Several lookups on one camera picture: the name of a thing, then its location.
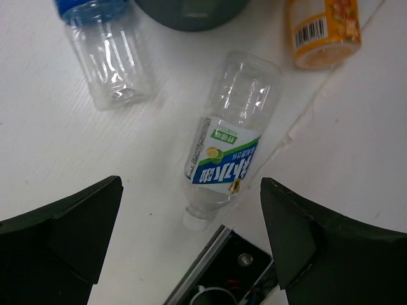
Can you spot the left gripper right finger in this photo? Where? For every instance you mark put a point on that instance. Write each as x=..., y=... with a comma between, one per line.
x=324, y=257

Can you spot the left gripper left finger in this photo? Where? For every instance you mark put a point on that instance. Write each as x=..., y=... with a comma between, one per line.
x=55, y=253

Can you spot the clear bottle green blue label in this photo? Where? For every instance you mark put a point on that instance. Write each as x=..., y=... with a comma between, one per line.
x=242, y=101

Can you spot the dark grey plastic bin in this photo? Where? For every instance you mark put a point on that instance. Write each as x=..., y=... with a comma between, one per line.
x=192, y=15

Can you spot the orange juice bottle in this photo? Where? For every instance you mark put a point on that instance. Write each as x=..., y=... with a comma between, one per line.
x=323, y=32

